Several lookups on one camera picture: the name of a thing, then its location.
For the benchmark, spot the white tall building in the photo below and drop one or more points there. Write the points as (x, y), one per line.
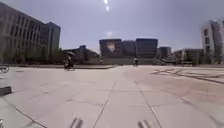
(213, 38)

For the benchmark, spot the robot's own part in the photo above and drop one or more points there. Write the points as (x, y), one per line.
(144, 124)
(76, 123)

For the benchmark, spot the dark low block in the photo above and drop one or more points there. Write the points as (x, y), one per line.
(4, 90)

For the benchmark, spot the row of trees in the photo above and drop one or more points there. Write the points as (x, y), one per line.
(30, 55)

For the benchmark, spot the large grey office building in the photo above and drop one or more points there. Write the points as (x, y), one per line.
(23, 33)

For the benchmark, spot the person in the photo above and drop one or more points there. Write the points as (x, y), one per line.
(69, 61)
(135, 61)

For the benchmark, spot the pale stone slab plaza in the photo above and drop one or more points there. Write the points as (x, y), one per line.
(113, 96)

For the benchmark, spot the dark glass building complex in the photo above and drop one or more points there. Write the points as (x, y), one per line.
(128, 48)

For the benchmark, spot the low grey building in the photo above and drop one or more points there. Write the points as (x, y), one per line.
(81, 54)

